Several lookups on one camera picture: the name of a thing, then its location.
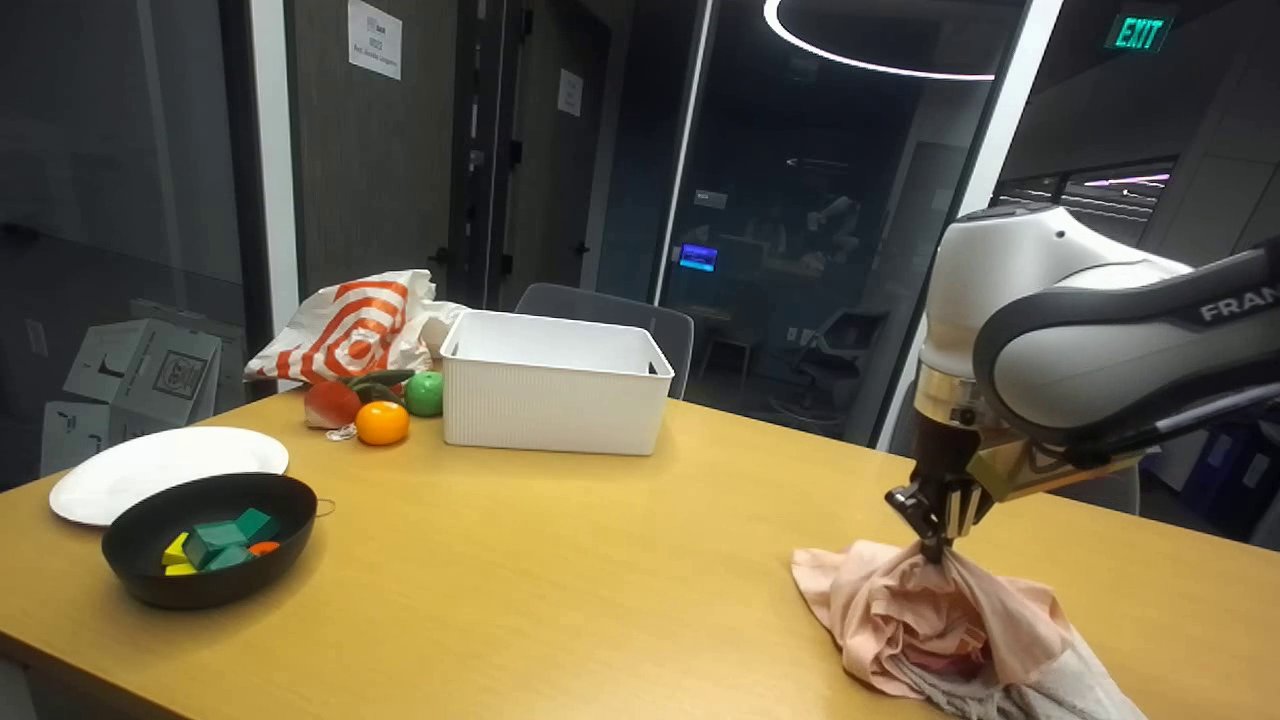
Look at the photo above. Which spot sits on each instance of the green exit sign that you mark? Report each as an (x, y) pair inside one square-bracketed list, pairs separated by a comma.
[(1142, 35)]

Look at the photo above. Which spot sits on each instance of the white plate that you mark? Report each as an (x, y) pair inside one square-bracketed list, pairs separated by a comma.
[(134, 468)]

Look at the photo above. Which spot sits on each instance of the orange fruit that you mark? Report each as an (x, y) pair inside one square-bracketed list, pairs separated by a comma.
[(383, 427)]

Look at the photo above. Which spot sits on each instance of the green block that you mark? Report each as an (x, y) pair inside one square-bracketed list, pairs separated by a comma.
[(255, 521), (219, 534), (227, 562)]

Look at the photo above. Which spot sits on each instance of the black bowl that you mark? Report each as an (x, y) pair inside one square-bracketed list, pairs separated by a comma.
[(144, 569)]

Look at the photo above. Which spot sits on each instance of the small cardboard box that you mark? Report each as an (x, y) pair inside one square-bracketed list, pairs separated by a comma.
[(72, 437)]

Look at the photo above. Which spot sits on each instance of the gray office chair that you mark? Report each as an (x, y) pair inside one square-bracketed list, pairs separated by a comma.
[(902, 427), (602, 310)]

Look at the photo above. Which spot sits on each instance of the large cardboard box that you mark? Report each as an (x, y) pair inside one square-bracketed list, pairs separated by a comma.
[(144, 371)]

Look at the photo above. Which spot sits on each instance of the tan wrist camera mount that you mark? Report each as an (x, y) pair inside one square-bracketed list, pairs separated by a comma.
[(1021, 466)]

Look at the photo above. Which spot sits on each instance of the peach shirt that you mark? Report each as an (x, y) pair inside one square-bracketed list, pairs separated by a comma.
[(852, 603)]

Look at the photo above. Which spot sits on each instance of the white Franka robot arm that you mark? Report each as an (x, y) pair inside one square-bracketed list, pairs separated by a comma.
[(1066, 332)]

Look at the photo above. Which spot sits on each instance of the orange block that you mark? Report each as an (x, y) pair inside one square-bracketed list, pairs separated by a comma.
[(264, 548)]

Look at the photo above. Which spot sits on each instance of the small white paper notice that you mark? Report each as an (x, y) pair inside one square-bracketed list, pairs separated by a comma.
[(569, 94)]

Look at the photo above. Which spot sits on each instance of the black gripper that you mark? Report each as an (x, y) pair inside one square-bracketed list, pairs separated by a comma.
[(946, 454)]

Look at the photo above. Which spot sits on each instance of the dark green vegetable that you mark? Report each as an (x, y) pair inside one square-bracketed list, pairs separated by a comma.
[(383, 383)]

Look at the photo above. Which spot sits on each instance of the yellow block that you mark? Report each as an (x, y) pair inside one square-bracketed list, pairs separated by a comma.
[(174, 548)]

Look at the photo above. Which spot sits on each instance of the red fruit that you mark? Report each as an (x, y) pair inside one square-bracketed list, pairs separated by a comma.
[(329, 404)]

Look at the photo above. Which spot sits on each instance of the blue lit monitor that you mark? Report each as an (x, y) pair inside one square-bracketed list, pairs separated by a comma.
[(697, 256)]

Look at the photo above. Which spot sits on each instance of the pink shirt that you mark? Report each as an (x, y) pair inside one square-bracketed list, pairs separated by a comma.
[(942, 643)]

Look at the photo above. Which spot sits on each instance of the green fruit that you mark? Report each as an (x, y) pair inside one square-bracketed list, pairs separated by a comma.
[(425, 394)]

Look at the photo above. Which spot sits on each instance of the white plastic bin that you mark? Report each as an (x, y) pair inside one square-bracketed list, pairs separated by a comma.
[(554, 404)]

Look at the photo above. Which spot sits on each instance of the light gray shirt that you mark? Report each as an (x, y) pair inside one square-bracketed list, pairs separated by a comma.
[(1087, 693)]

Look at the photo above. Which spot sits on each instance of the red white striped bag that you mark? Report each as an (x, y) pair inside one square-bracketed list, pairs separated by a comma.
[(349, 331)]

